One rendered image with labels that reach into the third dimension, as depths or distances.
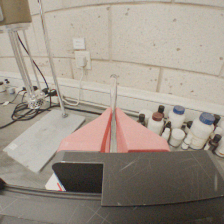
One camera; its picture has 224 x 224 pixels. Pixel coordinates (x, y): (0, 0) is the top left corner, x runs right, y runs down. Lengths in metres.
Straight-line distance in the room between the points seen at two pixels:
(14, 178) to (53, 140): 0.18
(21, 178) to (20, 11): 0.46
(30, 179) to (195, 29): 0.72
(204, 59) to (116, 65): 0.35
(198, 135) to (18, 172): 0.61
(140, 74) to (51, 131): 0.45
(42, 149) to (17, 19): 0.39
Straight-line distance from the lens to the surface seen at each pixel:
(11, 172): 0.52
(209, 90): 0.61
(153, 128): 0.47
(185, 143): 0.51
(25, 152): 0.53
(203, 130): 0.49
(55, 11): 0.75
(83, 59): 0.64
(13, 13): 0.40
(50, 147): 0.50
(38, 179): 0.46
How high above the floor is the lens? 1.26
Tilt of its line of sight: 36 degrees down
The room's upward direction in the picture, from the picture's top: straight up
